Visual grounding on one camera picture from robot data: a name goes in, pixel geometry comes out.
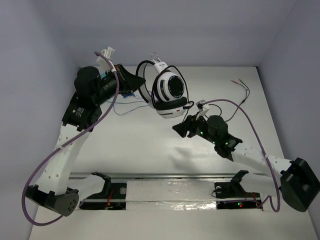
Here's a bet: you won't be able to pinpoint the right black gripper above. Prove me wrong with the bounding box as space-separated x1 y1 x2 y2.
172 111 218 145

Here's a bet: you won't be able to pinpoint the white black headphones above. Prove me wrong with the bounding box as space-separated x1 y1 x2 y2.
135 57 194 119

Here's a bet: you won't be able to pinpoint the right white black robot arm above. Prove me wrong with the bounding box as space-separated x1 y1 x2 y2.
172 115 320 212

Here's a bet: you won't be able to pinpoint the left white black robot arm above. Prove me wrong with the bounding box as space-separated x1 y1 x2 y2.
22 64 146 217

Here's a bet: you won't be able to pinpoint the teal white headphones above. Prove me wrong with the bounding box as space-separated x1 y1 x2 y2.
100 71 109 81

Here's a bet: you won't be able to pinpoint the white foil-covered block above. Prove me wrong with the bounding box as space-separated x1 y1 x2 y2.
125 180 217 211

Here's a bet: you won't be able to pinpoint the blue earphones with cable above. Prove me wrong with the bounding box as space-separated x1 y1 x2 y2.
113 93 148 116

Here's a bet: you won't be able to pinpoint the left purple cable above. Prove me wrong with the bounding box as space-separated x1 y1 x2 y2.
21 51 121 227

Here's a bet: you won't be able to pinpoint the purple cable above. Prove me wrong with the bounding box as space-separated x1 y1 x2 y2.
21 51 121 227
199 98 281 213

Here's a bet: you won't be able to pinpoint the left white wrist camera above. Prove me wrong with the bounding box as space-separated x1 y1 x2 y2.
96 46 116 72

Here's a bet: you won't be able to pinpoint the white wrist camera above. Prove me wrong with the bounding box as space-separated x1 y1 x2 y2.
96 46 116 72
195 99 210 120

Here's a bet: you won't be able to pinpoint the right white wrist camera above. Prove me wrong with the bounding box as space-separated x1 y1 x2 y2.
195 99 210 120

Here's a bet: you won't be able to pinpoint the aluminium rail front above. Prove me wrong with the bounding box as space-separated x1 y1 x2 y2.
69 172 238 180

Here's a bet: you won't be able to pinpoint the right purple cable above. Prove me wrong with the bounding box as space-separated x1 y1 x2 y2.
199 98 281 213

